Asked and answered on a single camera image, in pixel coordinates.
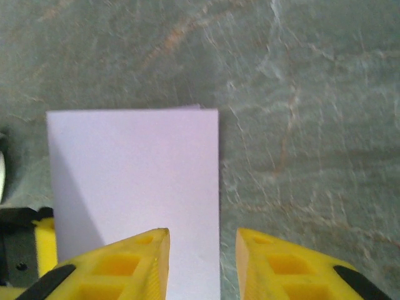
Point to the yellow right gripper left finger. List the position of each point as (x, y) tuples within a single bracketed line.
[(118, 268)]

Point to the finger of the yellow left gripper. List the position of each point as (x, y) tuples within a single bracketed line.
[(45, 247)]

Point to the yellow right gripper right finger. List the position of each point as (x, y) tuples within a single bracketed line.
[(281, 268)]

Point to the lilac paper sheet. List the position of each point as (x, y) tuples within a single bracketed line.
[(134, 172)]

